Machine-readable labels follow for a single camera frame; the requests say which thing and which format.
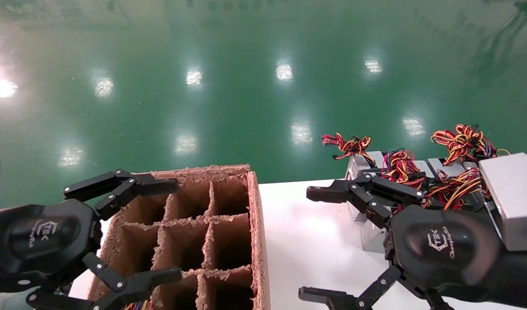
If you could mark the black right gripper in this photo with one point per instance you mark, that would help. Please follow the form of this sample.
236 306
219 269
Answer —
444 249

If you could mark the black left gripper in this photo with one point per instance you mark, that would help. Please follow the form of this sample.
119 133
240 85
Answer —
44 241

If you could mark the silver power supply unit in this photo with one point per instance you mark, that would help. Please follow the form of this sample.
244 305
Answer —
427 168
435 165
373 234
377 159
357 211

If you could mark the brown cardboard divider box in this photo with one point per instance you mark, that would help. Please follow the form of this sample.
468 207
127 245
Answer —
259 224

